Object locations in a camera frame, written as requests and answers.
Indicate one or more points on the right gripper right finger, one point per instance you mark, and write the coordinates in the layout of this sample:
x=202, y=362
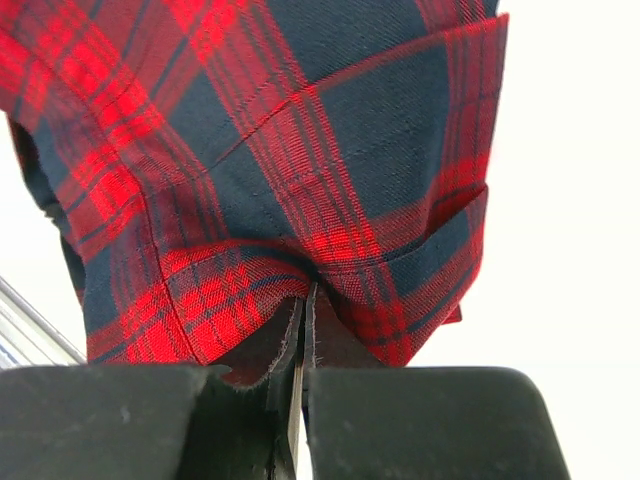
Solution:
x=365, y=420

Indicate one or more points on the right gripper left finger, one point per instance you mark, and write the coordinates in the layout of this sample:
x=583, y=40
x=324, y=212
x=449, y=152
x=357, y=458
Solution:
x=236, y=419

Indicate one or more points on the aluminium rail frame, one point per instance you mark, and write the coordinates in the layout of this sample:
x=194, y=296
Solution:
x=27, y=338

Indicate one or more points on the red plaid skirt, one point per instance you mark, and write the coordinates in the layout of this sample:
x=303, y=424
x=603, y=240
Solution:
x=205, y=161

